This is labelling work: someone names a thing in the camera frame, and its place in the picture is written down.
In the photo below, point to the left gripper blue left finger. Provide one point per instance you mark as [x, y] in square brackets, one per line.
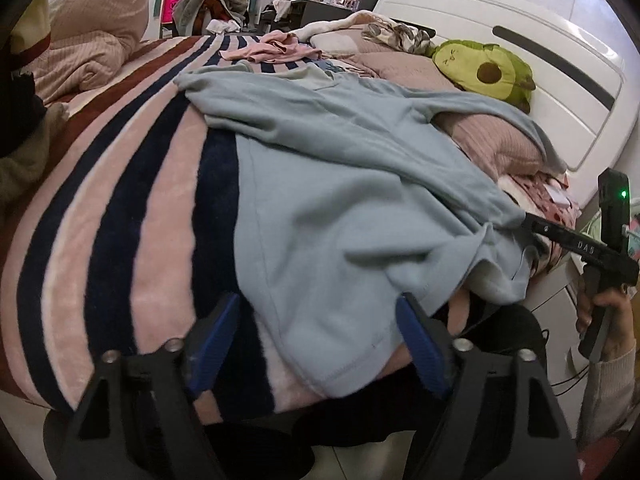
[208, 343]

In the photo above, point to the green avocado plush toy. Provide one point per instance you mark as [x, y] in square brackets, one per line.
[487, 69]

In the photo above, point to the pink ribbed pillow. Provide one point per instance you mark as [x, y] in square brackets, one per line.
[493, 144]

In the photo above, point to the patterned cloth near headboard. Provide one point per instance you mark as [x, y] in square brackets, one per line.
[400, 37]

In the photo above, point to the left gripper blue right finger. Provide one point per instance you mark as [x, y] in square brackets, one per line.
[428, 342]

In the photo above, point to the beige pink rolled duvet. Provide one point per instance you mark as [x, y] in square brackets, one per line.
[90, 42]

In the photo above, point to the right hand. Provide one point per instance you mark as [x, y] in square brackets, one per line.
[620, 338]

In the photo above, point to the pink crumpled garment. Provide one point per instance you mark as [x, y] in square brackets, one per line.
[274, 48]

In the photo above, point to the white bed headboard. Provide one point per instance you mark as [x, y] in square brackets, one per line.
[585, 99]

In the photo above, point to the striped pink navy blanket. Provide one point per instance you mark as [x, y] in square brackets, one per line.
[127, 239]

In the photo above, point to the light blue sweatshirt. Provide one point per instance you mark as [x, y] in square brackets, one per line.
[349, 196]

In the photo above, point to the grey clothes heap on chair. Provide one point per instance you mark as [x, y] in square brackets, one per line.
[191, 17]

